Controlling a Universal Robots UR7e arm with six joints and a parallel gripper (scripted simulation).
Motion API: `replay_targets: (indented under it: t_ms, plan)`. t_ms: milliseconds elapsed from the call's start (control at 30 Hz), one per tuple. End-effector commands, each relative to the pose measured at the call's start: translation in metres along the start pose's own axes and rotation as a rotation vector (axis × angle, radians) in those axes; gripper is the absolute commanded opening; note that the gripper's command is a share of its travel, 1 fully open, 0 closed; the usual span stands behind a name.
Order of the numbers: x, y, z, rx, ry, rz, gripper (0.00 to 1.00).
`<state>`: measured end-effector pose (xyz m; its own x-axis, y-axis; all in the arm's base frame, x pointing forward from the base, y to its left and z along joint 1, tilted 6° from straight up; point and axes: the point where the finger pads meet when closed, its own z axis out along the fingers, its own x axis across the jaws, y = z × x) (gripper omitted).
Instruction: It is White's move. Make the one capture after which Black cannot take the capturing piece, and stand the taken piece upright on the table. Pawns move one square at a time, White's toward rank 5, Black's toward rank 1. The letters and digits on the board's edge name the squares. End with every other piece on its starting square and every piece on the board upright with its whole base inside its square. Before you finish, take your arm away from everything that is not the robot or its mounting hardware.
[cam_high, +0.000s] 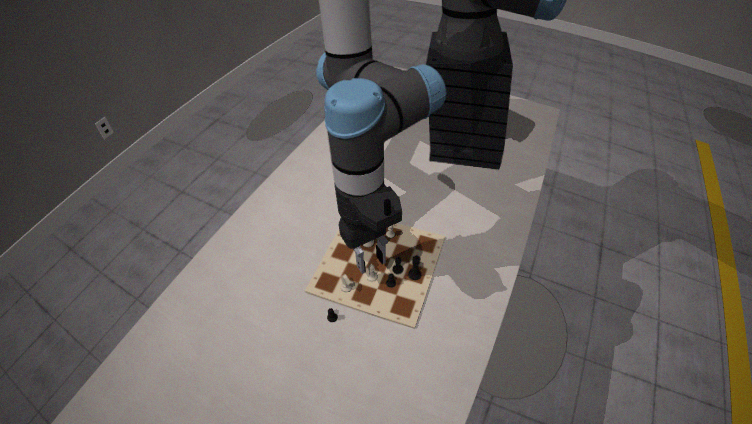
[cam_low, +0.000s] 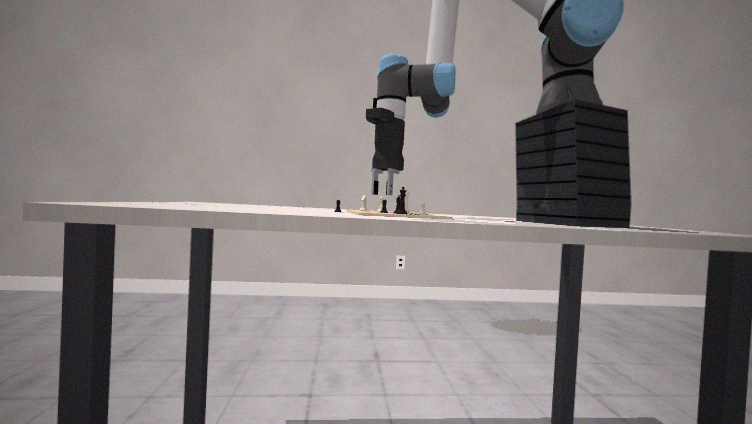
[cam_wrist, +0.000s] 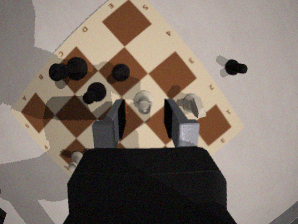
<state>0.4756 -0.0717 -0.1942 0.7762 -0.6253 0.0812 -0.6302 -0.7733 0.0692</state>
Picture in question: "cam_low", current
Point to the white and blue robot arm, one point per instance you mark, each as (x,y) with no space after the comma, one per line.
(574,31)

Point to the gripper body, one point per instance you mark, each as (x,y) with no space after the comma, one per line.
(388,116)

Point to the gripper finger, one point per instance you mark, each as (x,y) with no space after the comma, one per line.
(375,181)
(389,185)

